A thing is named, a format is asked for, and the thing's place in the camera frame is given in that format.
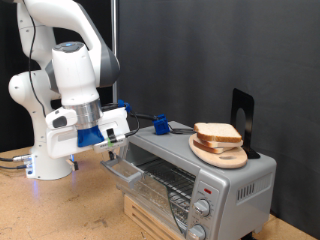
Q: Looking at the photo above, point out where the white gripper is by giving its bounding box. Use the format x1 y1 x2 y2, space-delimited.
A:
45 108 131 172

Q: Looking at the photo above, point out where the spatula with blue grip block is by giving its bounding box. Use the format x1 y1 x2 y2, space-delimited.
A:
134 113 197 136

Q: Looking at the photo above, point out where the white bread slice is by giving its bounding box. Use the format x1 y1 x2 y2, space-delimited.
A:
193 122 243 144

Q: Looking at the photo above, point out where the wooden crate under oven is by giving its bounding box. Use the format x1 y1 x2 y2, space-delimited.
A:
123 194 181 240

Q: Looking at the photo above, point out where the brown-edged wooden toast slice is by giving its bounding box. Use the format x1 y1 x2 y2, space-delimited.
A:
192 139 234 154

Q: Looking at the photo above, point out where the silver oven knob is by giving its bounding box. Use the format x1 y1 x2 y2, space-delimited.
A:
193 199 212 218
188 223 208 240

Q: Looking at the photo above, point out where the pale wooden toast slice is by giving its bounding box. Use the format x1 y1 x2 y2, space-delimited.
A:
195 133 244 149

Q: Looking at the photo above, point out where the silver toaster oven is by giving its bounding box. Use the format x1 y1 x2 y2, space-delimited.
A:
116 120 278 240

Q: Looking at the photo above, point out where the black backdrop curtain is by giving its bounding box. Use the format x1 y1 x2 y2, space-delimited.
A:
0 0 114 153

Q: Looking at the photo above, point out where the oval wooden cutting board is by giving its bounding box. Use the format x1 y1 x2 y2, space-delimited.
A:
188 133 249 169

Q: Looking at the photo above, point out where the vertical metal pole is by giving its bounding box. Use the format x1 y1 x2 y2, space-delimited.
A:
110 0 119 104

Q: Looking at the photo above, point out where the dark grey backdrop panel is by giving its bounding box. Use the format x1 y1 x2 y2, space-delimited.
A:
117 0 320 239

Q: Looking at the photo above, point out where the black metal bookend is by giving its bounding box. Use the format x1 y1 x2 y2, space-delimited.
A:
230 87 262 160

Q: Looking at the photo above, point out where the black base cable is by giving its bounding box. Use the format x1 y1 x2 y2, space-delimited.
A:
0 163 33 171

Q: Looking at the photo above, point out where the wire oven rack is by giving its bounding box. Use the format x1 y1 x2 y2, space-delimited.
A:
138 158 198 228

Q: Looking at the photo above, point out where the base cable with silver connector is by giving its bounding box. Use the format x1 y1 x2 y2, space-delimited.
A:
0 153 33 164

